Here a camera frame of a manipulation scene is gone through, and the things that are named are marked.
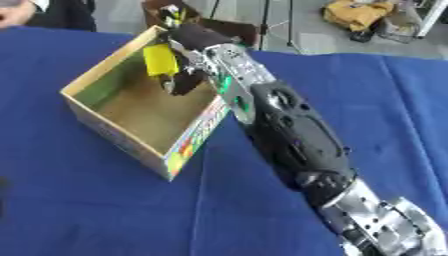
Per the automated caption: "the person's hand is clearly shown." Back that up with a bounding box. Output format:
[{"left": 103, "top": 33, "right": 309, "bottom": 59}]
[{"left": 0, "top": 0, "right": 39, "bottom": 29}]

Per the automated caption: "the person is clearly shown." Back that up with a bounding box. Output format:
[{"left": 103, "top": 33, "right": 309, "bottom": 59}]
[{"left": 0, "top": 0, "right": 98, "bottom": 33}]

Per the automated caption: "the tan cardboard box green inside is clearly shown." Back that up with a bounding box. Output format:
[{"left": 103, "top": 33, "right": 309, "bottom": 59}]
[{"left": 57, "top": 25, "right": 235, "bottom": 182}]

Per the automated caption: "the black tripod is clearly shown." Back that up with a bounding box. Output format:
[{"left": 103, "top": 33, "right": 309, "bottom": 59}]
[{"left": 208, "top": 0, "right": 307, "bottom": 55}]

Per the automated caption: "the yellow bag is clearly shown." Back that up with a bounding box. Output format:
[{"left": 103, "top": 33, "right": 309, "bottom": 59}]
[{"left": 318, "top": 0, "right": 398, "bottom": 33}]

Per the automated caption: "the white post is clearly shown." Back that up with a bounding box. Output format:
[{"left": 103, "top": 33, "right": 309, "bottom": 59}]
[{"left": 414, "top": 0, "right": 448, "bottom": 40}]

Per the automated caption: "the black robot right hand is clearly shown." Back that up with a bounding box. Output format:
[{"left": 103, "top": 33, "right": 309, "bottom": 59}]
[{"left": 155, "top": 4, "right": 244, "bottom": 98}]

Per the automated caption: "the yellow rectangular block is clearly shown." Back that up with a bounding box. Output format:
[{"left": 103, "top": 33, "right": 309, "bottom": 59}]
[{"left": 141, "top": 43, "right": 182, "bottom": 78}]

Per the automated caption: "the grey wire basket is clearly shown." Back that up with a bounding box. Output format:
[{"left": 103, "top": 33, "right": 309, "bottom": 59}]
[{"left": 374, "top": 9, "right": 424, "bottom": 45}]

